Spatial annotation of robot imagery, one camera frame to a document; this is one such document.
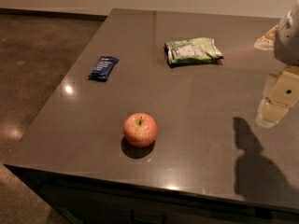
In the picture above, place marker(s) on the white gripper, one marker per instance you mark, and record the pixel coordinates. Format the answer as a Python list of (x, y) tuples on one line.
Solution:
[(288, 42)]

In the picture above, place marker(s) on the green jalapeno chip bag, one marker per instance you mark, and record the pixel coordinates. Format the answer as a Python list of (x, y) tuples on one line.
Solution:
[(195, 50)]

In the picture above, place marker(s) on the blue snack bar wrapper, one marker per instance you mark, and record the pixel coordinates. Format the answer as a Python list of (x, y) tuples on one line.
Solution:
[(103, 68)]

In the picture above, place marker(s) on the red apple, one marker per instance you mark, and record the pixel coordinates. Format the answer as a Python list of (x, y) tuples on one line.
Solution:
[(140, 130)]

